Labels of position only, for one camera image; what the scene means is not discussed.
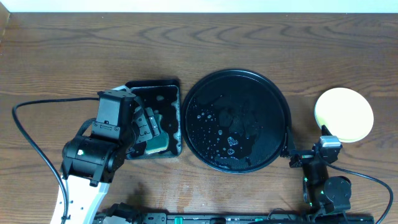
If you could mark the yellow plate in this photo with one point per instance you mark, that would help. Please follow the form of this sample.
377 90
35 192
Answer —
346 114

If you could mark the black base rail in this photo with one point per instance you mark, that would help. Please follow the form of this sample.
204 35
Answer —
126 214

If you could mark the green and yellow sponge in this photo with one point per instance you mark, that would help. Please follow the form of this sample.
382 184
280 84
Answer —
159 143

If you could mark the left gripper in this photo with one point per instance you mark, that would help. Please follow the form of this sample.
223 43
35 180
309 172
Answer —
144 125

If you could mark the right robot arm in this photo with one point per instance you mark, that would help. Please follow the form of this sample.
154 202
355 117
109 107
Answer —
326 195

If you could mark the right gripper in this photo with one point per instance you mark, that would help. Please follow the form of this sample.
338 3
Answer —
303 156

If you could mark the round black serving tray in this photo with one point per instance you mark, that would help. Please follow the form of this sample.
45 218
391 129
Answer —
236 121

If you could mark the black rectangular water tray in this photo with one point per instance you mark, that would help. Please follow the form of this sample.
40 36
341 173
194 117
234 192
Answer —
163 96

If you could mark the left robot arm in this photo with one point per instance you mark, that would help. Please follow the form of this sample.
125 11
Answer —
92 157

